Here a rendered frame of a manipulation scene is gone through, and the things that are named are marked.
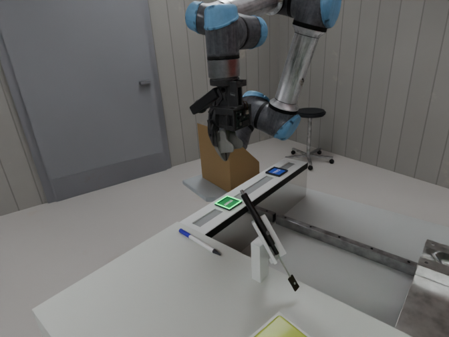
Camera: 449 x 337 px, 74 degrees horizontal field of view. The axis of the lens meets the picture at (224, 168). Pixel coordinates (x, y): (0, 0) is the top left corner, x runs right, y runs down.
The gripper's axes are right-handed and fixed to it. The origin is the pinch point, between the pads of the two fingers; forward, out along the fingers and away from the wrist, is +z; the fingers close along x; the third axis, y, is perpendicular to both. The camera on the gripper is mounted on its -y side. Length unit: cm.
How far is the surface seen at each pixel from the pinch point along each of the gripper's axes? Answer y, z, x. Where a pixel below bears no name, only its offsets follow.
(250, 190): 0.6, 15.1, 11.1
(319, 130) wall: -105, 85, 302
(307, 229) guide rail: 17.3, 26.3, 17.0
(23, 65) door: -253, -19, 35
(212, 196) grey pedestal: -24.4, 28.7, 18.7
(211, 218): 1.6, 15.0, -8.1
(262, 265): 25.4, 10.5, -19.0
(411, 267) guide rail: 45, 26, 17
